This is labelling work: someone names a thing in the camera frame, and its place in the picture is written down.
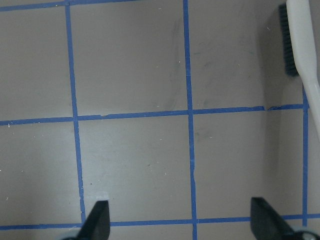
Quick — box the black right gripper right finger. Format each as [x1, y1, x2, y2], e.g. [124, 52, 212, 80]
[250, 197, 296, 240]

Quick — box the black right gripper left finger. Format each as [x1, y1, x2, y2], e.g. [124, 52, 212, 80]
[75, 200, 111, 240]

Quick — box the beige hand brush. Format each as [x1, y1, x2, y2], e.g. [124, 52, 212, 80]
[278, 0, 320, 133]

